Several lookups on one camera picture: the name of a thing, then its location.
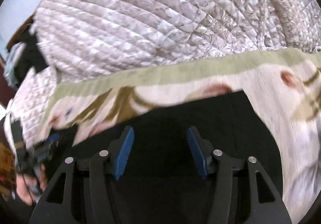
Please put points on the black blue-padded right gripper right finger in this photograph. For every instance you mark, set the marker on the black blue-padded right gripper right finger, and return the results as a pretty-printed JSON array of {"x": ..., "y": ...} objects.
[{"x": 243, "y": 192}]

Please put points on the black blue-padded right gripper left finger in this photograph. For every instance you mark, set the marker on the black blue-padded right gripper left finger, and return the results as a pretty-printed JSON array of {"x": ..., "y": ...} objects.
[{"x": 56, "y": 203}]

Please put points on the black pants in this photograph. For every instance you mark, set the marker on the black pants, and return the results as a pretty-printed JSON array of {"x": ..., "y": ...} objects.
[{"x": 160, "y": 183}]

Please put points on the person's left hand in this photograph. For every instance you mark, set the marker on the person's left hand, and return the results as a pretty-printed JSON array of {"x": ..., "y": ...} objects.
[{"x": 25, "y": 182}]

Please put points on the dark clothes pile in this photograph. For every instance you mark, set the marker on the dark clothes pile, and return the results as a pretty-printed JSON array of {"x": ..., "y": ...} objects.
[{"x": 23, "y": 56}]

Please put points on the floral fleece blanket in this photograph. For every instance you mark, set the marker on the floral fleece blanket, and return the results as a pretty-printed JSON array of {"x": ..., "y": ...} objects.
[{"x": 283, "y": 88}]

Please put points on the quilted beige bedspread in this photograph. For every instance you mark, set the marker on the quilted beige bedspread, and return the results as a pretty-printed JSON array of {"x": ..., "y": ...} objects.
[{"x": 84, "y": 39}]

